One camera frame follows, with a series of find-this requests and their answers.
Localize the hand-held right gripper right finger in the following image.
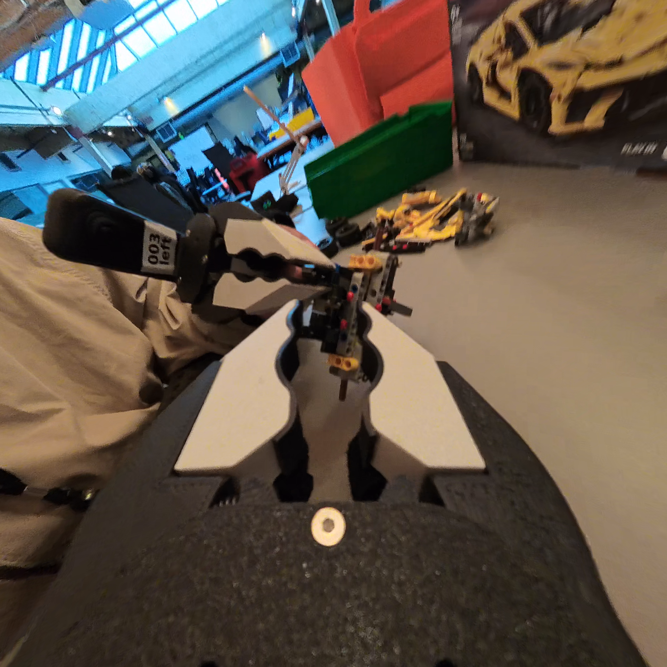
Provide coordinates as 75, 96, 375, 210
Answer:
364, 304, 486, 501

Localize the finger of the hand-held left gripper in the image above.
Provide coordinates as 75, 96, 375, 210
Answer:
224, 218, 338, 273
213, 270, 335, 317

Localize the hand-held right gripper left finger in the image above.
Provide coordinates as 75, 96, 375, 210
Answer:
174, 301, 304, 501

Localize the toy brick chassis assembly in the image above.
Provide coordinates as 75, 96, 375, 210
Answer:
301, 253, 413, 403

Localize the grey desk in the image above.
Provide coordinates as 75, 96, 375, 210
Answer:
313, 156, 667, 652

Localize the black device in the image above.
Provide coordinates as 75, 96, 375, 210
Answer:
254, 190, 299, 215

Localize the white table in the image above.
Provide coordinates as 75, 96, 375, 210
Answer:
250, 141, 337, 246

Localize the red chair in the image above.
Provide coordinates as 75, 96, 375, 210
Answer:
229, 154, 272, 195

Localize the wooden stand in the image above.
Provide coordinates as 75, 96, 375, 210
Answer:
242, 86, 312, 198

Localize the green plastic bin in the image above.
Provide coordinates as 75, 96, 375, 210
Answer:
305, 101, 454, 220

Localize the pile of yellow toy bricks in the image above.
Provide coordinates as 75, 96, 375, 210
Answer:
323, 188, 501, 256

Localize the orange plastic carry case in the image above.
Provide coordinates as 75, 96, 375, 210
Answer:
302, 0, 454, 149

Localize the toy car box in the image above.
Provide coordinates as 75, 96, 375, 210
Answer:
448, 0, 667, 173

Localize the black lanyard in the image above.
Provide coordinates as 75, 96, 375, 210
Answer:
0, 469, 100, 514

